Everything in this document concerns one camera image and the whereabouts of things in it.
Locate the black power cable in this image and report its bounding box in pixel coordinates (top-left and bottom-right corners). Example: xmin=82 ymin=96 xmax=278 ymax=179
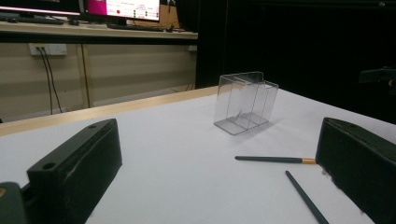
xmin=41 ymin=46 xmax=64 ymax=114
xmin=35 ymin=46 xmax=54 ymax=116

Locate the dark computer monitor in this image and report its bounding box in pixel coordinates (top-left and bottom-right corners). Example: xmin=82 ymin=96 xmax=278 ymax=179
xmin=0 ymin=0 xmax=82 ymax=17

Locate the clear plastic pen holder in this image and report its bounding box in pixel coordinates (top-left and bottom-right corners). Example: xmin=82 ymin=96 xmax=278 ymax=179
xmin=213 ymin=71 xmax=279 ymax=136

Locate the white table sheet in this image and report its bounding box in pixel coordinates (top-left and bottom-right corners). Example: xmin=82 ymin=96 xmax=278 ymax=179
xmin=0 ymin=88 xmax=396 ymax=224

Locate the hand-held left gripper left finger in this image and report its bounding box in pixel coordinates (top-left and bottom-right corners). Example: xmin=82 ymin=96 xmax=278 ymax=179
xmin=26 ymin=118 xmax=123 ymax=224

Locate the computer monitor with pink screen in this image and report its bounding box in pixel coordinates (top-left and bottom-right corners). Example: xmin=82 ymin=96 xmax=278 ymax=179
xmin=81 ymin=0 xmax=162 ymax=28

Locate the black keyboard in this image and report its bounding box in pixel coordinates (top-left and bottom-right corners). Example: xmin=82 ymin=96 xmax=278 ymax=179
xmin=0 ymin=14 xmax=65 ymax=26
xmin=106 ymin=23 xmax=165 ymax=33

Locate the black curtain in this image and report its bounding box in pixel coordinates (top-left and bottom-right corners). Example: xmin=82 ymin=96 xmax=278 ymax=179
xmin=176 ymin=0 xmax=396 ymax=125

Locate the brown cardboard box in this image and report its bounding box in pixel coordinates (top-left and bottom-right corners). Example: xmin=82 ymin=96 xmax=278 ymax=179
xmin=158 ymin=2 xmax=181 ymax=30

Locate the dark pen with gold end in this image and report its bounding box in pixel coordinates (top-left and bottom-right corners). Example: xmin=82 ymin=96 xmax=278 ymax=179
xmin=285 ymin=170 xmax=330 ymax=224
xmin=234 ymin=155 xmax=318 ymax=165

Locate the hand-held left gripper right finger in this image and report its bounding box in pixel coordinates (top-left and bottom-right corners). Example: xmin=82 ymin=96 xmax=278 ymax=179
xmin=315 ymin=117 xmax=396 ymax=224

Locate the white wall power socket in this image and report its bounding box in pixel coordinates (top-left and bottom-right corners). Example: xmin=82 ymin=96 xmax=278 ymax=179
xmin=28 ymin=43 xmax=68 ymax=57

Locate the wooden office desk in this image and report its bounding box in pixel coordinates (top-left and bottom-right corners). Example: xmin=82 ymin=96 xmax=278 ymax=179
xmin=0 ymin=21 xmax=199 ymax=45

